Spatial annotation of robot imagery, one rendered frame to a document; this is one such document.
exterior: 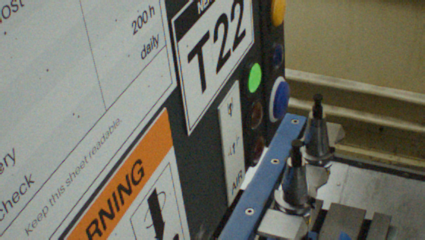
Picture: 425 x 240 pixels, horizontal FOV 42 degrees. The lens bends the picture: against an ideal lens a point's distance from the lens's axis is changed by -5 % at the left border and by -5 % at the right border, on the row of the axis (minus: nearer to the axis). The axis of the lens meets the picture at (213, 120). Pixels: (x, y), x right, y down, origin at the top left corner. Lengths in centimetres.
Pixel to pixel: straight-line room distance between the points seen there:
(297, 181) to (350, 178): 63
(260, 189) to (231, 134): 50
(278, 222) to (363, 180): 63
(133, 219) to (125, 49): 8
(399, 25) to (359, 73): 16
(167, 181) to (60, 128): 10
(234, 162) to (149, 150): 12
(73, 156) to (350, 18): 104
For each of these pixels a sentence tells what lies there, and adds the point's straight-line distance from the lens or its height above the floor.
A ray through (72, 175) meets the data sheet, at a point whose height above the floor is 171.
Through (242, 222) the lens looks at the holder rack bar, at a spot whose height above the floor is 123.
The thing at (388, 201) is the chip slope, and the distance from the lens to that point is 142.
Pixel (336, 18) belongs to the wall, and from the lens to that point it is 123.
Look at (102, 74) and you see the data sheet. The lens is 22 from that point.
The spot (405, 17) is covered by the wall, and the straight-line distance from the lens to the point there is 120.
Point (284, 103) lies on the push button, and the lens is 44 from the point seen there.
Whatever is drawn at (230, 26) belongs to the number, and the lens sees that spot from 33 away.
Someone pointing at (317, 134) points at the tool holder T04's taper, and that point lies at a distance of 90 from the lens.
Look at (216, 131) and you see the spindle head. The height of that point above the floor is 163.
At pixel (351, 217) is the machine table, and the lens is 127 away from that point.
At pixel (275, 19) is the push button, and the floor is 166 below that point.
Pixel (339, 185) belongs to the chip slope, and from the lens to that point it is 143.
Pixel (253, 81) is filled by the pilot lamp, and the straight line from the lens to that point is 37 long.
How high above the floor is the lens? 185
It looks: 39 degrees down
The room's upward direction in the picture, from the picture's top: 6 degrees counter-clockwise
